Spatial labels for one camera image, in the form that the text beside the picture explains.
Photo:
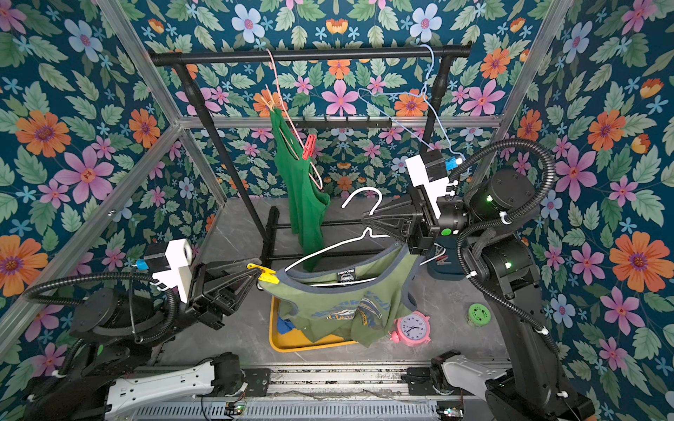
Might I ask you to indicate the black clothes rack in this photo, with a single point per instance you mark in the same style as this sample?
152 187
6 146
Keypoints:
180 61

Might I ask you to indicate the yellow clothespin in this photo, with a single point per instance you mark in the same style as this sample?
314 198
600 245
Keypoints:
267 275

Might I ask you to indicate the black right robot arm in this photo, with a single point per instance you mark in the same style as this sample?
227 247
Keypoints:
502 268

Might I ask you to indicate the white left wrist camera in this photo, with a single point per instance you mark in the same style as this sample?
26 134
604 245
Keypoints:
169 266

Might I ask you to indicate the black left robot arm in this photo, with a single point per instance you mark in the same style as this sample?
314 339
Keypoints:
115 332

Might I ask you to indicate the green round smiley toy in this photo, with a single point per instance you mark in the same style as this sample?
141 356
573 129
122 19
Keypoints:
478 315

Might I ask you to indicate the green tank top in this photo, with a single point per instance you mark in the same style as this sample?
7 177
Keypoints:
307 203

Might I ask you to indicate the white clothespin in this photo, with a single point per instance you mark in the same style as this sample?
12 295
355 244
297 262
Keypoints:
438 248

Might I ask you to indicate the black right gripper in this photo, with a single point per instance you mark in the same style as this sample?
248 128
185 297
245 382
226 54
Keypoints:
419 221

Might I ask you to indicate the yellow plastic tray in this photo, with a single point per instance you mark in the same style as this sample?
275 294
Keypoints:
295 341

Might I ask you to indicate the dark teal tray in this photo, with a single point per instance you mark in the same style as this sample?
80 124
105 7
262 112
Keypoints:
447 270

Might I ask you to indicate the olive grey tank top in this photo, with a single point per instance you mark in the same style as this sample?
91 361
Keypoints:
360 303

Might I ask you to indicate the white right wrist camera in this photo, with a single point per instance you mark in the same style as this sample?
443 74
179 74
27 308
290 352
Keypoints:
430 171

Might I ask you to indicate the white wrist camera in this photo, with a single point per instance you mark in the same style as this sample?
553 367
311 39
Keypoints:
169 266
430 171

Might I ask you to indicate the blue tank top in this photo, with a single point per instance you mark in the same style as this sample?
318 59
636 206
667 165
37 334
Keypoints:
284 326

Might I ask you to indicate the pink alarm clock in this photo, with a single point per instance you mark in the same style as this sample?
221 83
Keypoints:
412 330

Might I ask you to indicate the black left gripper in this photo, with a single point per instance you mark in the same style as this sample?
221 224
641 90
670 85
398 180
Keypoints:
199 306

